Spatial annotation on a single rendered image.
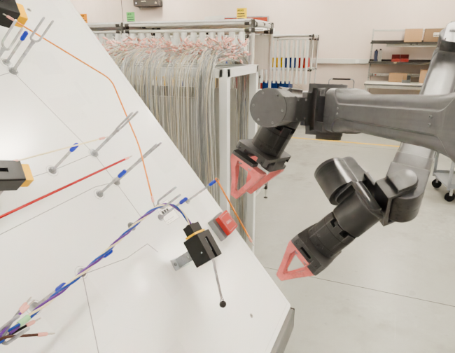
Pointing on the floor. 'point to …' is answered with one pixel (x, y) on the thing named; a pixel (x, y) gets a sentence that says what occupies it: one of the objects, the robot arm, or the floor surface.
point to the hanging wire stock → (199, 106)
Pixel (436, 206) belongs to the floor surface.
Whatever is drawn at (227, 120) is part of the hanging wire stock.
